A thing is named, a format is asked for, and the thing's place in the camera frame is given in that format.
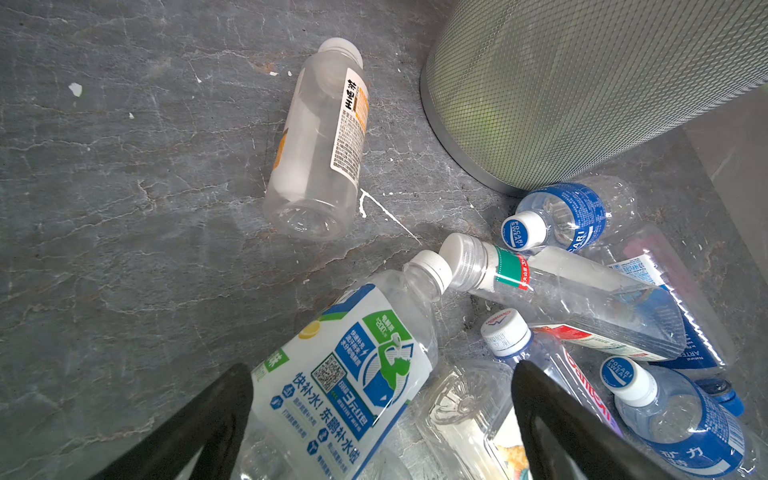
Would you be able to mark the clear bottle orange white label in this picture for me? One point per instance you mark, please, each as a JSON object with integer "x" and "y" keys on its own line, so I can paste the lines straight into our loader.
{"x": 314, "y": 182}

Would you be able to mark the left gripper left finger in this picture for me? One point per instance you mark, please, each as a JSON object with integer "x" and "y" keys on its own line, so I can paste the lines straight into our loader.
{"x": 209, "y": 428}

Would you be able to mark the bottle with green blue label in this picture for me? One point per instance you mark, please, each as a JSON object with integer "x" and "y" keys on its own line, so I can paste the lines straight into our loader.
{"x": 325, "y": 400}

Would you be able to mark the square clear bottle green band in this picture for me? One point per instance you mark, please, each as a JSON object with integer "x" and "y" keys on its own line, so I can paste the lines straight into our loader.
{"x": 571, "y": 297}

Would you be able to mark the mesh bin with green bag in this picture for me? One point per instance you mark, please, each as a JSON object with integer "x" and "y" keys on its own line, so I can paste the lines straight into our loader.
{"x": 523, "y": 94}

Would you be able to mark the Pocari bottle blue label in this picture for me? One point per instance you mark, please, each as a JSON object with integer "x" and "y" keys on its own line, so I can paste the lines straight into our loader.
{"x": 683, "y": 425}

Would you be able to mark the blue bottle cap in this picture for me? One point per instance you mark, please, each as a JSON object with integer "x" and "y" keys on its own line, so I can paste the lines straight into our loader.
{"x": 722, "y": 392}

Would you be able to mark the Pocari bottle near bin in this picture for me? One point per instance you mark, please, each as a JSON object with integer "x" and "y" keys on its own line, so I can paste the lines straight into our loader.
{"x": 571, "y": 215}

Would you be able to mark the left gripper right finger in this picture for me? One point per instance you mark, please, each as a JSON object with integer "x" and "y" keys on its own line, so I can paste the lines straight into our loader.
{"x": 560, "y": 436}

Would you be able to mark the bottle dark blue label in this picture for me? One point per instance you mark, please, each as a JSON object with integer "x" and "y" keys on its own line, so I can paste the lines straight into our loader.
{"x": 645, "y": 253}

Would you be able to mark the Ganten bottle purple label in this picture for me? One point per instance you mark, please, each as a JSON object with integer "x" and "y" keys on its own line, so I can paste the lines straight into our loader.
{"x": 511, "y": 340}

